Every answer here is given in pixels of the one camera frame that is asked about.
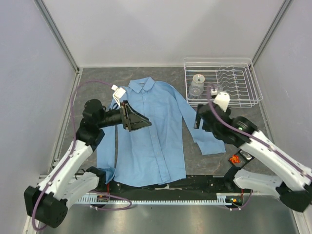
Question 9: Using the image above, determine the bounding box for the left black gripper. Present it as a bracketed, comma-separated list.
[97, 99, 151, 131]

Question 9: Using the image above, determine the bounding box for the light blue button shirt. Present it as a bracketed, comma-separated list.
[96, 77, 225, 187]

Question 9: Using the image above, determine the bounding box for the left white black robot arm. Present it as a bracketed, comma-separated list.
[24, 99, 152, 231]

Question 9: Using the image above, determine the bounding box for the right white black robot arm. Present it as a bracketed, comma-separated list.
[195, 102, 312, 213]

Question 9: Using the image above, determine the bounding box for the clear glass lying left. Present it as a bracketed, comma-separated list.
[188, 86, 203, 99]

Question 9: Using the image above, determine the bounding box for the clear glass lying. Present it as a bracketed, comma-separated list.
[188, 86, 203, 99]
[210, 84, 223, 96]

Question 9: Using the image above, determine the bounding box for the clear glass lying right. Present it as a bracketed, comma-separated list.
[210, 84, 223, 96]

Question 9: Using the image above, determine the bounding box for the clear glass with gold base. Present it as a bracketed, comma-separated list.
[190, 74, 205, 92]

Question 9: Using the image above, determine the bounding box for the small black framed stand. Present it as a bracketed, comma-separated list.
[228, 150, 254, 168]

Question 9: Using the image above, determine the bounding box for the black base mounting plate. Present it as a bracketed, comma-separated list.
[96, 175, 242, 200]

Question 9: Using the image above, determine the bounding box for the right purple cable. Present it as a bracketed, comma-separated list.
[206, 83, 303, 212]

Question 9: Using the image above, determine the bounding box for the purple cable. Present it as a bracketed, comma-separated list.
[206, 83, 303, 212]
[31, 80, 134, 231]

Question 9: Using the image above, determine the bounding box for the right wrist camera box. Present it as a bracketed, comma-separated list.
[211, 89, 230, 112]

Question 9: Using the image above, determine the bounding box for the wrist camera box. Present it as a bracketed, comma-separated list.
[111, 85, 126, 106]
[211, 89, 230, 112]

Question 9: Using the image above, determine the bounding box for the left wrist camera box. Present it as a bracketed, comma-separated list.
[111, 85, 126, 106]

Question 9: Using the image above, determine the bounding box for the white wire dish rack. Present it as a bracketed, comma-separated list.
[184, 58, 263, 108]

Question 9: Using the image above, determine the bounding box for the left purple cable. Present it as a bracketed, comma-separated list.
[31, 80, 134, 231]

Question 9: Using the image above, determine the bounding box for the slotted grey cable duct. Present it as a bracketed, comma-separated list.
[75, 193, 242, 205]

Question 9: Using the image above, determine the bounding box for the aluminium front rail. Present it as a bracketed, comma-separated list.
[39, 174, 278, 195]

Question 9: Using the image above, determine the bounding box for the right aluminium frame post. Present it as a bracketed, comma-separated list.
[252, 0, 293, 65]

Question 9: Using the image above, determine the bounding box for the aluminium frame post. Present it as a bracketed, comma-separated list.
[252, 0, 293, 65]
[34, 0, 80, 73]

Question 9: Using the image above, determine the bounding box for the left aluminium frame post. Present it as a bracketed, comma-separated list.
[34, 0, 80, 73]

